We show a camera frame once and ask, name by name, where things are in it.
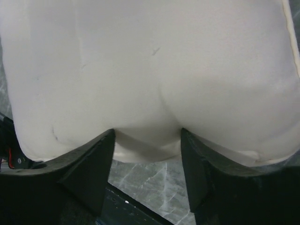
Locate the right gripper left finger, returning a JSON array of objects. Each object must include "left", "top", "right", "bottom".
[{"left": 0, "top": 129, "right": 115, "bottom": 225}]

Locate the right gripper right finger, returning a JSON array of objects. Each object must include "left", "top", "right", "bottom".
[{"left": 180, "top": 129, "right": 300, "bottom": 225}]

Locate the cream pillow with bear print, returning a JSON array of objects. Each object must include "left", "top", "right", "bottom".
[{"left": 0, "top": 0, "right": 300, "bottom": 166}]

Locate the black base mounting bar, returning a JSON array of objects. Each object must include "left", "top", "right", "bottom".
[{"left": 0, "top": 112, "right": 179, "bottom": 225}]

